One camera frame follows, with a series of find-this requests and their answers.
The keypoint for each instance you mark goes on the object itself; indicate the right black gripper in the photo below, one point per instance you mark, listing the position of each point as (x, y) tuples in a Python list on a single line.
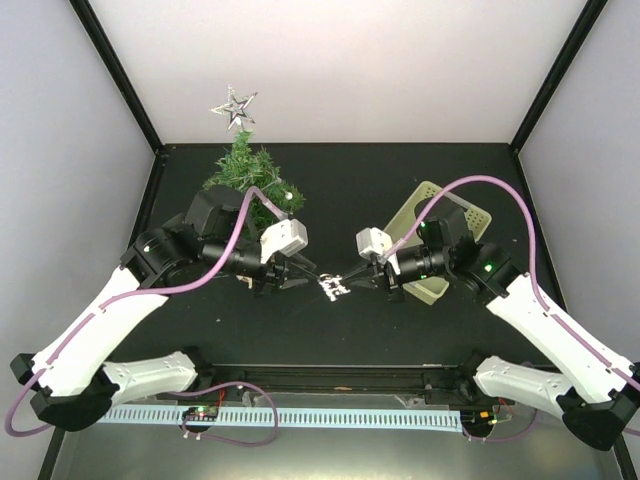
[(394, 289)]

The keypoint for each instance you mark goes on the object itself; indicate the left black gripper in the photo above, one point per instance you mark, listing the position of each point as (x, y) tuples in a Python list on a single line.
[(272, 279)]

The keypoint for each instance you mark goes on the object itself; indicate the silver merry christmas sign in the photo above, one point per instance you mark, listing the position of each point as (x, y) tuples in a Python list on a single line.
[(332, 286)]

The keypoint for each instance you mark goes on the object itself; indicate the green plastic basket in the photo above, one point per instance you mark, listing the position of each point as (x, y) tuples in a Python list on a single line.
[(430, 234)]

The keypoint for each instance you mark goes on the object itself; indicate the small green christmas tree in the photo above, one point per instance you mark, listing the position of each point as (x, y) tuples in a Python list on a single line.
[(242, 167)]

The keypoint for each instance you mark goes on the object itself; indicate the silver star tree topper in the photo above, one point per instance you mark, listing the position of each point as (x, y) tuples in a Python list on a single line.
[(235, 109)]

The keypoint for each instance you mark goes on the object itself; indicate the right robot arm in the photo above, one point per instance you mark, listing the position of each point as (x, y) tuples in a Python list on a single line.
[(593, 390)]

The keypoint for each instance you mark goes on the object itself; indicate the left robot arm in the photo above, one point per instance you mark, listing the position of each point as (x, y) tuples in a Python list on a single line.
[(72, 383)]

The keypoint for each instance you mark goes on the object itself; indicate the small circuit board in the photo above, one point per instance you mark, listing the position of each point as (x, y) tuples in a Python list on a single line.
[(201, 413)]

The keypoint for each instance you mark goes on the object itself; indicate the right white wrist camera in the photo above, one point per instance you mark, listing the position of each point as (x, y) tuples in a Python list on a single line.
[(373, 243)]

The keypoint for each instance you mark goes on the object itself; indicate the black aluminium rail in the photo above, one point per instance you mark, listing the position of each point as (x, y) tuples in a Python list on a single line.
[(444, 384)]

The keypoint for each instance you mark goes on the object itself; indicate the light blue slotted cable duct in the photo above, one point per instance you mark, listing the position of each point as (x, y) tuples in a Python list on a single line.
[(265, 417)]

